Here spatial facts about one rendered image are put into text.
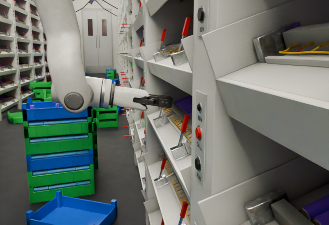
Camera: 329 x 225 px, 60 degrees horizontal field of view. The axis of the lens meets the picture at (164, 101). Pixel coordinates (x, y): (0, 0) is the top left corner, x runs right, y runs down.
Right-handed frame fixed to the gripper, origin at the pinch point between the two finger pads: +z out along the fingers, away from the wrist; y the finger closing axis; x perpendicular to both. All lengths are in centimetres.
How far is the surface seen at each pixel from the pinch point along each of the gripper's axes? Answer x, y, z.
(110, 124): -57, -189, -12
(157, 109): -5.9, -17.7, 1.5
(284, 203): -2, 55, 5
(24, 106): -18, -52, -53
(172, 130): -6.4, 9.2, 1.5
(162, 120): -5.6, 1.0, 0.1
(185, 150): -5.6, 27.7, 0.4
